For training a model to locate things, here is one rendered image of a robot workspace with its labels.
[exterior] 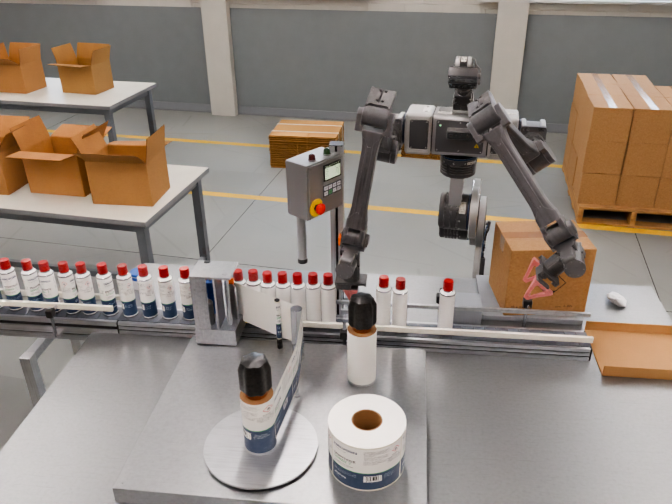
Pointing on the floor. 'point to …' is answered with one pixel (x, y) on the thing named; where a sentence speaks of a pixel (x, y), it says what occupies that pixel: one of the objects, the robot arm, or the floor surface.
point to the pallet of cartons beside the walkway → (620, 149)
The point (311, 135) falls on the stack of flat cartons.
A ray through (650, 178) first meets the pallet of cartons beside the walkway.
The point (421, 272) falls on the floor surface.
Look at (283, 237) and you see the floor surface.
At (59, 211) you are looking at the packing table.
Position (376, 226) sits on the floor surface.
